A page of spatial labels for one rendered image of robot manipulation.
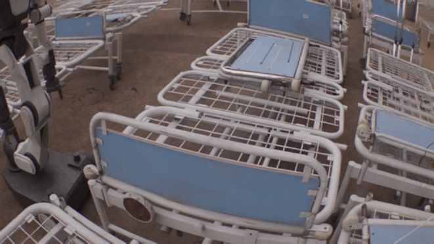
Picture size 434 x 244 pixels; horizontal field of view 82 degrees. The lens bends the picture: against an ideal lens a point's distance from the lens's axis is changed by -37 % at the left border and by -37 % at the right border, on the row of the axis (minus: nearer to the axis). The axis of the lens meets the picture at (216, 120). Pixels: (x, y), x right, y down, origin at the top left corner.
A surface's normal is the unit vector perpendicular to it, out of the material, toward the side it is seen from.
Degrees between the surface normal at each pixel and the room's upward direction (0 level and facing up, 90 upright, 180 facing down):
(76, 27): 90
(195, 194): 90
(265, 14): 91
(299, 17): 91
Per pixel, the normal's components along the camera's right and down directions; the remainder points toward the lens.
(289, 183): -0.33, 0.47
